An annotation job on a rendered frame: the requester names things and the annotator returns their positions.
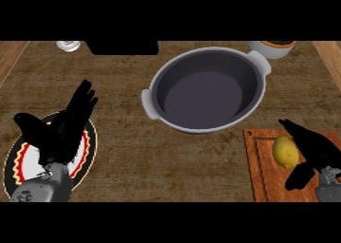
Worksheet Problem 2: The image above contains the brown wooden cutting board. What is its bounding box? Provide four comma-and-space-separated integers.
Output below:
242, 127, 341, 203

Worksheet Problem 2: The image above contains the black box appliance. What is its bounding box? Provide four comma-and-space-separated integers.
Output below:
84, 41, 160, 56

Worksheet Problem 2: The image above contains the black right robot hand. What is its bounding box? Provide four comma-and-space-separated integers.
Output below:
276, 118, 341, 192

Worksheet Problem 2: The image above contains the yellow lemon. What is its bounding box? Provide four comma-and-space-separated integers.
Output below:
270, 135, 300, 170

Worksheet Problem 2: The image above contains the black red white plate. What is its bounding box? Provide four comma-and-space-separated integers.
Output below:
3, 111, 99, 201

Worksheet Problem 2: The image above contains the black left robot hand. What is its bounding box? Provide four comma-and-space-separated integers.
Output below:
14, 79, 99, 165

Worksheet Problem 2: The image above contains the grey pot with handles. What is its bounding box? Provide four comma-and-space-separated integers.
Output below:
141, 47, 272, 135

